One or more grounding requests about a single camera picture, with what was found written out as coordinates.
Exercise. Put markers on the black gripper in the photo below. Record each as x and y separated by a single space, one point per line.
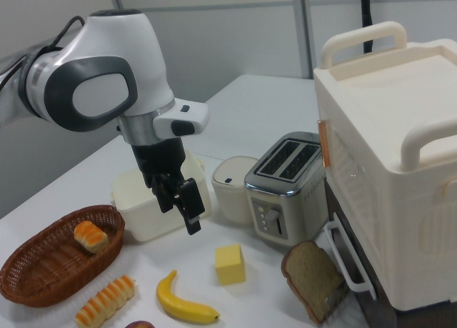
159 160

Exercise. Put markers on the yellow cube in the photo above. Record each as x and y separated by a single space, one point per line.
230 265

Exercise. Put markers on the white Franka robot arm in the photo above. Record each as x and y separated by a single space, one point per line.
118 35

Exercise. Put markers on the open cream plastic box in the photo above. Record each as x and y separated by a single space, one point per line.
143 221

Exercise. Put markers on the small cream lidded container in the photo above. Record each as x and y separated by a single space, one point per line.
228 199

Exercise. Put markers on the short orange striped bread roll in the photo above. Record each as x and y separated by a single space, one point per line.
91 237

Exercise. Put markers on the silver two-slot toaster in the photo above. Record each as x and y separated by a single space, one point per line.
282 199

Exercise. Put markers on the yellow banana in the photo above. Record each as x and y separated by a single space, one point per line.
175 303

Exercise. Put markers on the long orange striped bread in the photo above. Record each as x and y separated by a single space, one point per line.
105 303

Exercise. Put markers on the red apple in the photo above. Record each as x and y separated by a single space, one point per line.
140 324

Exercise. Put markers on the brown bread slice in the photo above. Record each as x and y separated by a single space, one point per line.
308 278

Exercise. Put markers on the brown wicker basket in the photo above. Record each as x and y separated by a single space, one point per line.
43 274

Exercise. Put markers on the dark brown oven door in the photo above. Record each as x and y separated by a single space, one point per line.
357 242

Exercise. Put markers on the cream toy oven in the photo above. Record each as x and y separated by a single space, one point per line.
385 128

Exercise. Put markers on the black pole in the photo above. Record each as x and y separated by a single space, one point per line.
366 13

